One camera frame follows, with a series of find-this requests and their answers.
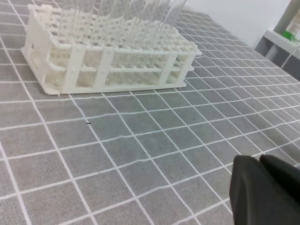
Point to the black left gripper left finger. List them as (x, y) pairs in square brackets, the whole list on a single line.
[(256, 198)]

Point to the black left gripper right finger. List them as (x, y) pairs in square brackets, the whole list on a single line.
[(285, 175)]

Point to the grey grid tablecloth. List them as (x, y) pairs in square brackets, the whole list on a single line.
[(158, 157)]

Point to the glass tube in rack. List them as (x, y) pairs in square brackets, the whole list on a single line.
[(134, 10), (75, 20), (156, 10), (174, 9)]

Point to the white plastic test tube rack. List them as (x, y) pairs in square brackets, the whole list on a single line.
[(113, 59)]

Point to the white shelf unit background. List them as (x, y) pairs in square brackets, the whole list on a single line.
[(281, 45)]

